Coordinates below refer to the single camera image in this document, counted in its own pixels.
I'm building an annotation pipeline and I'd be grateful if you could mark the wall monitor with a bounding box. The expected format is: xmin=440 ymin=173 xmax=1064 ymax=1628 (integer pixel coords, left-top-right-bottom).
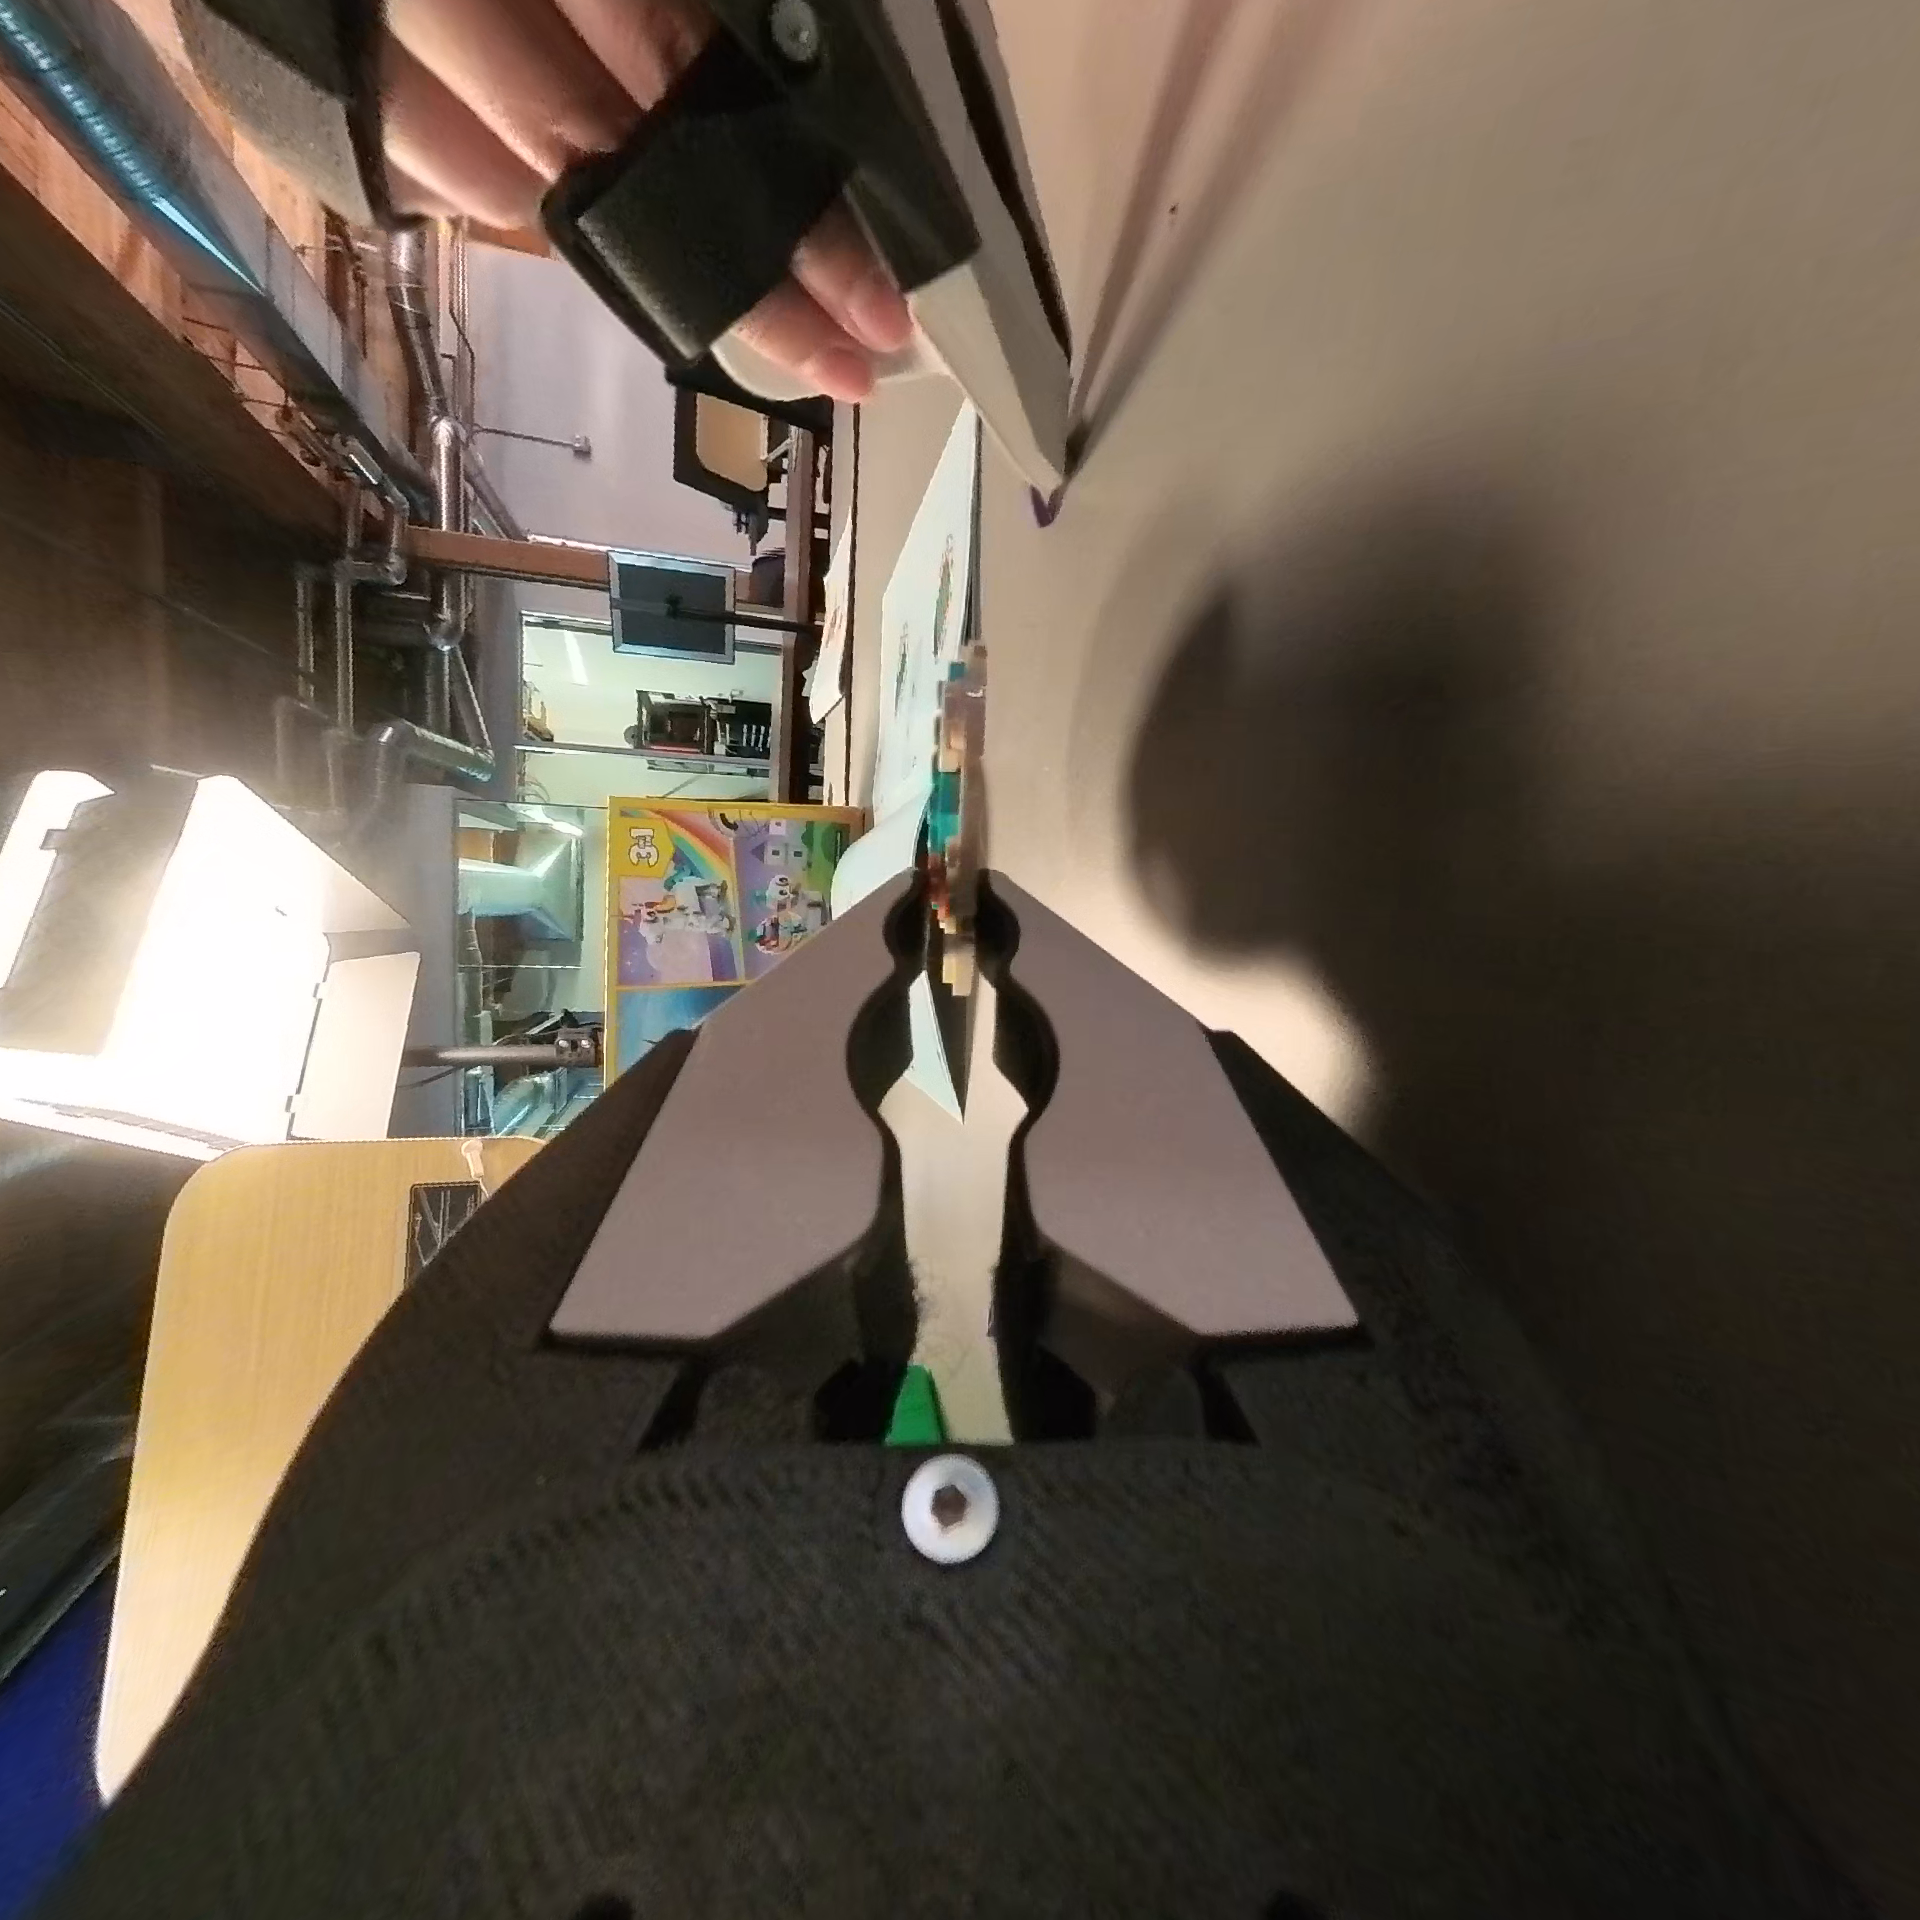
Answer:
xmin=607 ymin=548 xmax=740 ymax=664

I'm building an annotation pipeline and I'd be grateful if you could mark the printed paper sheet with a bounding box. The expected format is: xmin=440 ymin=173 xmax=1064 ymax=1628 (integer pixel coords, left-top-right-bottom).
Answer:
xmin=867 ymin=403 xmax=986 ymax=826

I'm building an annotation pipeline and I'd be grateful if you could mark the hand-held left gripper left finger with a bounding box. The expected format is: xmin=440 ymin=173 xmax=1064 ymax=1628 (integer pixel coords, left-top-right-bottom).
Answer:
xmin=544 ymin=873 xmax=929 ymax=1347

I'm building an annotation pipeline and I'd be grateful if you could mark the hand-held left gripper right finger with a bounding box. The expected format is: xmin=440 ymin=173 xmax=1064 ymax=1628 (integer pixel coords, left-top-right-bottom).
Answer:
xmin=976 ymin=873 xmax=1362 ymax=1347

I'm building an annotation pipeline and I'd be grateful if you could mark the dark chair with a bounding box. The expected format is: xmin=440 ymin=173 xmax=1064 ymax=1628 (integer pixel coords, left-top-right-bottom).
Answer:
xmin=669 ymin=384 xmax=837 ymax=506

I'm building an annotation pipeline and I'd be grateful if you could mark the black label on table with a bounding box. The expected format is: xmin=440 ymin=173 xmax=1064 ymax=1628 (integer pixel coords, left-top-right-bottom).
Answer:
xmin=402 ymin=1179 xmax=488 ymax=1290

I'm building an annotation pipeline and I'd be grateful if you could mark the white sheet metal cabinet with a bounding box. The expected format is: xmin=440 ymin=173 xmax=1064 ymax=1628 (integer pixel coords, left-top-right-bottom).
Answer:
xmin=0 ymin=766 xmax=423 ymax=1154

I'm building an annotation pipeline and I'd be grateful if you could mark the light wooden table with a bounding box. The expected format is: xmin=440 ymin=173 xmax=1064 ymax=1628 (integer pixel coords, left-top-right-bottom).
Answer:
xmin=93 ymin=1133 xmax=551 ymax=1806

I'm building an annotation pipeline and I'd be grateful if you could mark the round white teal lego build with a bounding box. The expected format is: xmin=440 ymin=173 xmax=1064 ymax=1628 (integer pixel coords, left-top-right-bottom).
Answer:
xmin=915 ymin=643 xmax=1002 ymax=1052

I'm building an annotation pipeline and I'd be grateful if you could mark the silver ventilation duct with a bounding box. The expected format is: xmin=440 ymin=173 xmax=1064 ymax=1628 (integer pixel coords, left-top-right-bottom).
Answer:
xmin=298 ymin=221 xmax=500 ymax=785

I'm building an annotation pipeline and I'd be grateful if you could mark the person's right hand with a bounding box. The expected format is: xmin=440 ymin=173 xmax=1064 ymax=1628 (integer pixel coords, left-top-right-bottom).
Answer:
xmin=379 ymin=0 xmax=916 ymax=405

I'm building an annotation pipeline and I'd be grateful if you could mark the yellow lego box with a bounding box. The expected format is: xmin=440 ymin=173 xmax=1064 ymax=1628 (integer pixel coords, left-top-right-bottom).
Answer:
xmin=604 ymin=798 xmax=869 ymax=1085

